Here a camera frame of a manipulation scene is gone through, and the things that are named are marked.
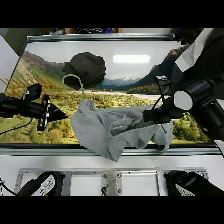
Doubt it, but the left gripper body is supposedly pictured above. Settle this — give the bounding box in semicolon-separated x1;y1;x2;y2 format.
36;94;52;132

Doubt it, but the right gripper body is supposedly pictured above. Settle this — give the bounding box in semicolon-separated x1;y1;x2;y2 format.
143;107;185;123

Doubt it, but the grey long-sleeved shirt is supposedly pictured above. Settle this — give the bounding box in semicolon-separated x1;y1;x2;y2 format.
69;99;175;163

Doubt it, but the black garment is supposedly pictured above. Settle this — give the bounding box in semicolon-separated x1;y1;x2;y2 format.
61;51;108;91

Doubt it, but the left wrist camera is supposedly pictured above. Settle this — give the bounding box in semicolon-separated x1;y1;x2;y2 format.
23;83;43;102

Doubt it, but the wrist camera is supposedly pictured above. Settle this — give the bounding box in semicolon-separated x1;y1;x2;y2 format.
23;83;43;102
155;74;175;101

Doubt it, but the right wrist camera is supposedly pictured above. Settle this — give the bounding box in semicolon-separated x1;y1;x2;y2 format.
155;74;175;101

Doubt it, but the black cable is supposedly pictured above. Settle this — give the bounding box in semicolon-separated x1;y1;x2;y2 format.
0;116;35;136
0;177;17;197

